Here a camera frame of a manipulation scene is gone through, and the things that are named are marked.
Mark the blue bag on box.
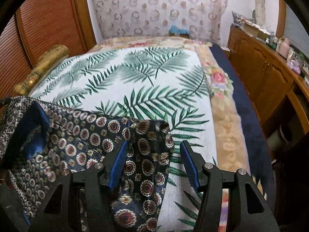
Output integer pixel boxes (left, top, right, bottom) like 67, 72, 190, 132
168, 25, 190, 39

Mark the palm leaf print blanket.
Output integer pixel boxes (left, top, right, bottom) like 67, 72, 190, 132
31, 47, 217, 231

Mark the navy bed sheet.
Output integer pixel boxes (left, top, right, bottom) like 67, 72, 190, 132
210, 44, 276, 211

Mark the wooden sideboard cabinet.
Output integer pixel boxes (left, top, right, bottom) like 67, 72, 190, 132
228, 26, 308, 134

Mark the circle patterned sheer curtain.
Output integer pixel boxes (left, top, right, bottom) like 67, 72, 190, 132
92, 0, 228, 42

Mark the cardboard box on cabinet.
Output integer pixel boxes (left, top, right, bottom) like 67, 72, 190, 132
242, 20, 271, 40

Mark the gold patterned folded cloth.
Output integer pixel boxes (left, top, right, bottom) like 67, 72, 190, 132
14, 44, 69, 96

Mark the brown louvered wardrobe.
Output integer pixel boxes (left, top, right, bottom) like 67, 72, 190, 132
1, 0, 96, 98

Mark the cream tied curtain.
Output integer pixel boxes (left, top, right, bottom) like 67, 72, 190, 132
255, 0, 266, 27

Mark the navy patterned medallion garment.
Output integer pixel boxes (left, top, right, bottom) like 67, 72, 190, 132
1, 96, 174, 231

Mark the pink thermos jug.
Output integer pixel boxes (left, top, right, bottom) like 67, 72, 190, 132
279, 37, 290, 59

